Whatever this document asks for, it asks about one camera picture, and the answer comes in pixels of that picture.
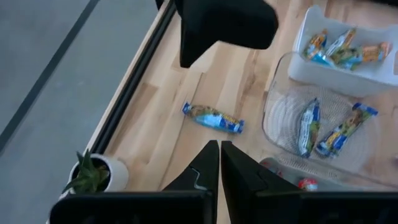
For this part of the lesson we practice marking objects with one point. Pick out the small plant in white pot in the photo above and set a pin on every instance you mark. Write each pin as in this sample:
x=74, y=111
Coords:
x=93, y=174

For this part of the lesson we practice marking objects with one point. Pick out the blue bar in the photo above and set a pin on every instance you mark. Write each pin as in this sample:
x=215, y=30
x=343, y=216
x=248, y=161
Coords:
x=271, y=167

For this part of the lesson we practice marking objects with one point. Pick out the white plastic bin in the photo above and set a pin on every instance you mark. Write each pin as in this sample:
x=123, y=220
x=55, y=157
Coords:
x=326, y=81

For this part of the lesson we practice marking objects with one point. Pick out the light grey plastic bin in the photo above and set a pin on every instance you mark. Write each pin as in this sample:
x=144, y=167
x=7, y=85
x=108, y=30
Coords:
x=342, y=182

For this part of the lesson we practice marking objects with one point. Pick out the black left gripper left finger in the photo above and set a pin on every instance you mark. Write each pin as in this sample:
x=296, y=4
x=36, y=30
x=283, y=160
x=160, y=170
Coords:
x=186, y=205

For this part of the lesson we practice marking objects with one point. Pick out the red-ended Quaker granola bar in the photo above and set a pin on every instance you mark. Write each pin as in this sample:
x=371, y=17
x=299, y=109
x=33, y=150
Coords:
x=308, y=184

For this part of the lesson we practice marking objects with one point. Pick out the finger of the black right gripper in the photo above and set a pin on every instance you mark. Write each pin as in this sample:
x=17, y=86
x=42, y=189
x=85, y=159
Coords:
x=224, y=21

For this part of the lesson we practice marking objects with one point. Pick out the clear plastic bin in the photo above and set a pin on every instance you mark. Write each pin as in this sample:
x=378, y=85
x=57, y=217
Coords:
x=270, y=93

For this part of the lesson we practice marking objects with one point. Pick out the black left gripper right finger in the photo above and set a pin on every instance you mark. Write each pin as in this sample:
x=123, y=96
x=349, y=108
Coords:
x=264, y=205

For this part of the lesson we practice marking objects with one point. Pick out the black frame rail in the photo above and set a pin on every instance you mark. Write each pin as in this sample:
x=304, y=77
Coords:
x=133, y=81

